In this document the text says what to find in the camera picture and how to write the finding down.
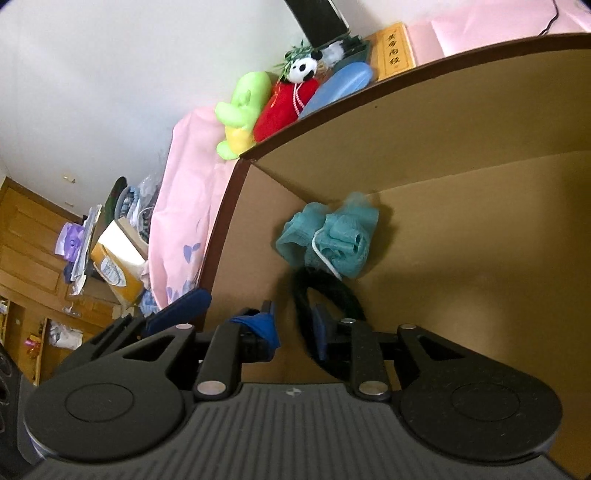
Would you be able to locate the yellow book box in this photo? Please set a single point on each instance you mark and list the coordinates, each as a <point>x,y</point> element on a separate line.
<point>392,50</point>

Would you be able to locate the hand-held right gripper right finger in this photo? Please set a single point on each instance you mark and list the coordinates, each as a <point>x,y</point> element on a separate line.
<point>320,334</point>

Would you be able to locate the green frog plush toy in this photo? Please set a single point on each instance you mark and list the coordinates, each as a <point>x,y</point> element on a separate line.
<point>247,99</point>

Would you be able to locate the blue patterned cloth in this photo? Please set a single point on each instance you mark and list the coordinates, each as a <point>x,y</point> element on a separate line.
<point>147,302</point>

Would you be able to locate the black and white fluffy toy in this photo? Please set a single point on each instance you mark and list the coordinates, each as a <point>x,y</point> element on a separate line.
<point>334,51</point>

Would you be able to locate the brown cardboard box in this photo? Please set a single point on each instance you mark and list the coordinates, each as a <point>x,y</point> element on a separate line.
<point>461,138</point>

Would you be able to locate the teal knitted hat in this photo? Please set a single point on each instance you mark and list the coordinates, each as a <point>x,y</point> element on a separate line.
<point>341,230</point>

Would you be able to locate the purple plastic bag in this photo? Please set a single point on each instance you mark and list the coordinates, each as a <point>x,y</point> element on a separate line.
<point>69,237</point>

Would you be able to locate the blue oval case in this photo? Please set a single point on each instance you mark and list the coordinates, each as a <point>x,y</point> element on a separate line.
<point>337,85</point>

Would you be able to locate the dark round hat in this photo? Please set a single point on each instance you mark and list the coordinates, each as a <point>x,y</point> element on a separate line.
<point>113,196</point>

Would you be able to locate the black rectangular box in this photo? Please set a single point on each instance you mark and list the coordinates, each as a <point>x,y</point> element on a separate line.
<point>318,21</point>

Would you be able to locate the white papers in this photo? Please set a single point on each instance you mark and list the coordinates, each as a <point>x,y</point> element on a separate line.
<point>85,249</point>

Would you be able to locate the wooden cabinet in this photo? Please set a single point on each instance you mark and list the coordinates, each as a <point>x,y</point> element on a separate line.
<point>27,258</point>

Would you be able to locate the white plastic bag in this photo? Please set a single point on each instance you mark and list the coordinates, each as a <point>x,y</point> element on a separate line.
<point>64,334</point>

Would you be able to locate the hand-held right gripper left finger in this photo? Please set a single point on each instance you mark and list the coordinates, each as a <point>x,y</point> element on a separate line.
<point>264,332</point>

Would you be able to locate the yellow paper bag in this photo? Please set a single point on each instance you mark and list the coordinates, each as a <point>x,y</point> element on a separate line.
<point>115,274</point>

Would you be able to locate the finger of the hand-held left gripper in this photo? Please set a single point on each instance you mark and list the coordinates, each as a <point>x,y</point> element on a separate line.
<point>182,307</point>

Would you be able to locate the pink printed bedsheet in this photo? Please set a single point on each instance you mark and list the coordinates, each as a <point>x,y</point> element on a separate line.
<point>184,184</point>

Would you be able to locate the dark green tin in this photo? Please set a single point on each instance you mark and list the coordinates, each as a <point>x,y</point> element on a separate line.
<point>358,48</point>

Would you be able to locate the black hair band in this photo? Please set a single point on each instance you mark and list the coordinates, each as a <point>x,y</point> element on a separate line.
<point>342,291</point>

